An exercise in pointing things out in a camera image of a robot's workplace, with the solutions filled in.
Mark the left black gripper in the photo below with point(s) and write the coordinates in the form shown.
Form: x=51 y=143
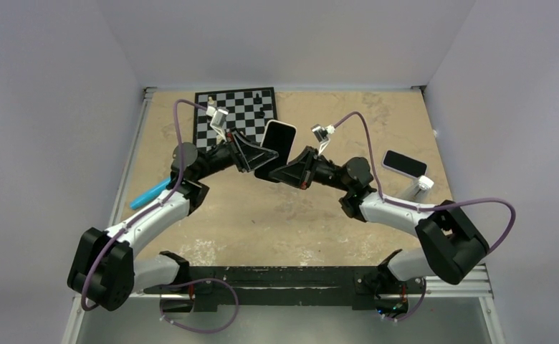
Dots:
x=249 y=155

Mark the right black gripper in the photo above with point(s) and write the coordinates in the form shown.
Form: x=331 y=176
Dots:
x=301 y=171

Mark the phone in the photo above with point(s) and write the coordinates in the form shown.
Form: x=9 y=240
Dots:
x=278 y=136
x=404 y=165

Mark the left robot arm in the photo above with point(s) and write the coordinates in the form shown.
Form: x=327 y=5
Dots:
x=103 y=270

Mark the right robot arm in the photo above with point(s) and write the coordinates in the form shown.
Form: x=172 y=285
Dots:
x=451 y=246

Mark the phone in lilac case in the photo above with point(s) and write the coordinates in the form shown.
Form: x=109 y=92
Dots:
x=404 y=165

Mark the black white chessboard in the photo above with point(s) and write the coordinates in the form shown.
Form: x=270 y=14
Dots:
x=242 y=114

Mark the black chess piece back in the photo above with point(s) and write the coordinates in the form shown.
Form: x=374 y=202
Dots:
x=257 y=98

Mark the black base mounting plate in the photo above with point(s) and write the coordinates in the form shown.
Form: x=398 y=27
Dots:
x=356 y=287

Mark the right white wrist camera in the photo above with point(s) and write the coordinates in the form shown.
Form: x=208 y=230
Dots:
x=322 y=135

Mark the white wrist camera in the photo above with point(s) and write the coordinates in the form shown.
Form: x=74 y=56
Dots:
x=322 y=135
x=217 y=121

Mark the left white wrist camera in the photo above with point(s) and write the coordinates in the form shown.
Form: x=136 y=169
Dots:
x=217 y=121

